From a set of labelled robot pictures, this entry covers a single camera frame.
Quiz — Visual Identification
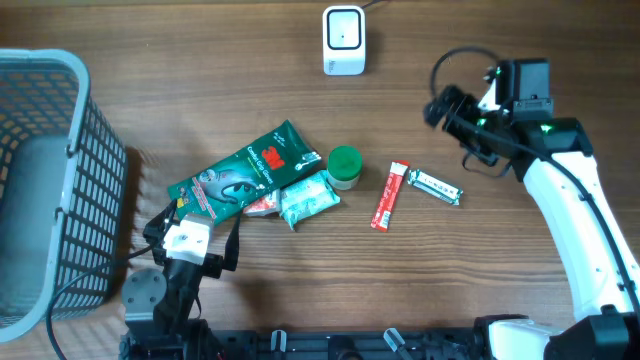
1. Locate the green 3M gloves packet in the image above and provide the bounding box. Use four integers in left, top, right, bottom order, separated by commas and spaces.
168, 120, 321, 225

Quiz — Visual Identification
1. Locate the red white tube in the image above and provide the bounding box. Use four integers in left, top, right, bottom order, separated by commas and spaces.
371, 160, 409, 232

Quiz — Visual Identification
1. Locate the red white small packet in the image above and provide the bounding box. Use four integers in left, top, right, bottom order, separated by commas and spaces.
243, 189, 281, 217

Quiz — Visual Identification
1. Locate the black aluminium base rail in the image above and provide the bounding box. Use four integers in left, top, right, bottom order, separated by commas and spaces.
118, 328, 483, 360

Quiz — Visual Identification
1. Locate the white barcode scanner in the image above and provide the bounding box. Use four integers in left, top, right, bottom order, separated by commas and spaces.
322, 5, 366, 76

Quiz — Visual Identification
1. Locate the grey plastic shopping basket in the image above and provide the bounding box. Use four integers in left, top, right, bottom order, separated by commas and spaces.
1, 49, 128, 343

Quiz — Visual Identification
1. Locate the green lidded plastic jar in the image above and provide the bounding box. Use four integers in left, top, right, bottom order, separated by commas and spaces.
327, 145, 363, 190

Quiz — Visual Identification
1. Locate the teal white wipes packet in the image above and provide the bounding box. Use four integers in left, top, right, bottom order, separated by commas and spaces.
280, 170, 341, 231

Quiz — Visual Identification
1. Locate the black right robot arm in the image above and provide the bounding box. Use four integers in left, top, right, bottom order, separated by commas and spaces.
424, 59, 639, 359

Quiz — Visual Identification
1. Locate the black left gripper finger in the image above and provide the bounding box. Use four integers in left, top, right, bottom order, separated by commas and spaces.
223, 213, 242, 272
149, 199, 177, 230

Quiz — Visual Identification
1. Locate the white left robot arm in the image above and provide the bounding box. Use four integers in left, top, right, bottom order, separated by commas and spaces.
118, 200, 241, 359

